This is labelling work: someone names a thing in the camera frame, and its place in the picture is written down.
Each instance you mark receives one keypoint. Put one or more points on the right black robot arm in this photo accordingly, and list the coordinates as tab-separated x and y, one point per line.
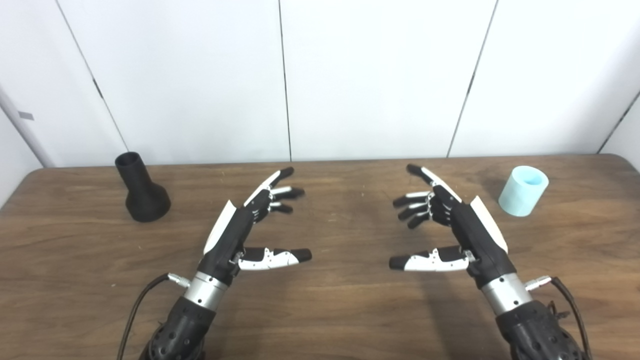
535	335

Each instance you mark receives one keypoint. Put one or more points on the white corner post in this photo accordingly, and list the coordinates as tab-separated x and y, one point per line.
39	145

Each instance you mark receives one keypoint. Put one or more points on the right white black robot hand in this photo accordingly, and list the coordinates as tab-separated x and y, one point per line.
477	240

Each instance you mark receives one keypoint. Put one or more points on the black flared nozzle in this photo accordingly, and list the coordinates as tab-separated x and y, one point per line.
145	200

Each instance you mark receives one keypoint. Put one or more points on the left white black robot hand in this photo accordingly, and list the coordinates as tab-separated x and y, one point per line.
235	235

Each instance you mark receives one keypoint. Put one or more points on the small grey label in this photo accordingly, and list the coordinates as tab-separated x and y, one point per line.
26	116

